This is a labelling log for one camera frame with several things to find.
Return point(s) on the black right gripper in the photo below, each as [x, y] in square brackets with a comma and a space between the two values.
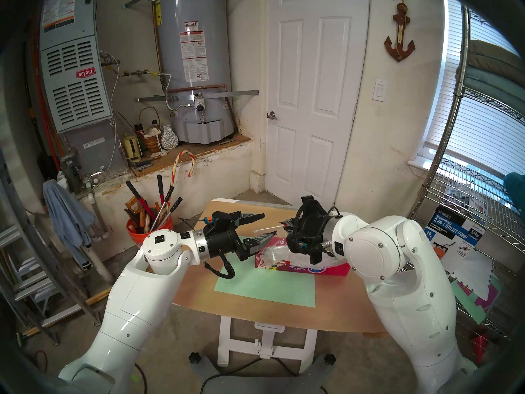
[313, 233]

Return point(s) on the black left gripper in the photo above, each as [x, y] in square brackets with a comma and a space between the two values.
[223, 241]

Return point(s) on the clear ziplock bag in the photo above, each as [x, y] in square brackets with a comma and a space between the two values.
[279, 253]

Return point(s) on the red cardboard box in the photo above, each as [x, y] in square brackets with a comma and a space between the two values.
[303, 270]

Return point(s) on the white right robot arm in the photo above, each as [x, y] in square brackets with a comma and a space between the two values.
[410, 282]

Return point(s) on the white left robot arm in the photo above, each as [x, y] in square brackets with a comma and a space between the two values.
[135, 290]

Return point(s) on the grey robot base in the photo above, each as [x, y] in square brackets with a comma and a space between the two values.
[262, 381]

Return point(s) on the green paper mat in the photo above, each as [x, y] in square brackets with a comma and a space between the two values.
[266, 286]

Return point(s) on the wooden ledge board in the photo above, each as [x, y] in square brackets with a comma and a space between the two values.
[197, 149]

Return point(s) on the white table stand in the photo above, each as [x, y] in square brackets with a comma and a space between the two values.
[266, 340]

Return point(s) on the orange plastic bucket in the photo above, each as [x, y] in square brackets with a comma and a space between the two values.
[137, 235]

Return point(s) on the white panel door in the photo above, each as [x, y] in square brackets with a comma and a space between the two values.
[316, 110]

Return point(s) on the foil wrapped lump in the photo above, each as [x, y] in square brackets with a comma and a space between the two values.
[170, 138]

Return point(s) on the black base knob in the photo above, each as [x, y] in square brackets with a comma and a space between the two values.
[329, 359]
[195, 358]

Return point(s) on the white window sill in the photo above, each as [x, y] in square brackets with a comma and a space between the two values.
[418, 166]

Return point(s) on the yellow tin canister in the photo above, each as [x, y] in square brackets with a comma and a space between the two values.
[131, 149]

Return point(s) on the white pvc pipe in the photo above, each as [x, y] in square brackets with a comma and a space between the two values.
[98, 262]

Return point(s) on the utility pump retail box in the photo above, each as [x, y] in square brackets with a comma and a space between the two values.
[455, 229]

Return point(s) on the long wooden pole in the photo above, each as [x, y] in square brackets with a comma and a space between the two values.
[98, 295]

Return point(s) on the grey water heater tank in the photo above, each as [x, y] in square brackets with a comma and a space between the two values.
[213, 48]

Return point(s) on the white scalloped paper sheet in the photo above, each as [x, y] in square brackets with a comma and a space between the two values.
[475, 270]

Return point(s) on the blue hanging towel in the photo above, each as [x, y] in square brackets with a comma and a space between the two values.
[65, 216]

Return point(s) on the aluminium step ladder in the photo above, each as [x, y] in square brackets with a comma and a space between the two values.
[78, 298]

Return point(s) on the yellow gas line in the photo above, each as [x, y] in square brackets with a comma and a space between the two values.
[139, 72]

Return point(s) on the green paper sheet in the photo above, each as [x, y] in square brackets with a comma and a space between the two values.
[471, 311]

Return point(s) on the pink paper sheet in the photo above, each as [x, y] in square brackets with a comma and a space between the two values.
[490, 301]

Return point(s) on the window with white blinds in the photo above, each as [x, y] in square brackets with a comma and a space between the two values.
[480, 126]

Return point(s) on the grey bryant furnace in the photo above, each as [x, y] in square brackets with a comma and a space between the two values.
[78, 101]

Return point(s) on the small red object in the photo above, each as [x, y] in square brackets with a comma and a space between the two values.
[480, 348]

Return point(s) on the teal cloth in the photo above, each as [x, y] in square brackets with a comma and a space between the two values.
[516, 192]

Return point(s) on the teal grey cushion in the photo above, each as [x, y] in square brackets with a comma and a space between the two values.
[488, 87]

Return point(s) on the olive grey cushion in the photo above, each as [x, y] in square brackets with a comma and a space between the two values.
[496, 56]

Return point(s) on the white light switch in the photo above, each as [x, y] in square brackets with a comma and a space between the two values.
[379, 90]

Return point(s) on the brown anchor wall thermometer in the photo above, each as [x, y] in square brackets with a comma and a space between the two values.
[398, 54]

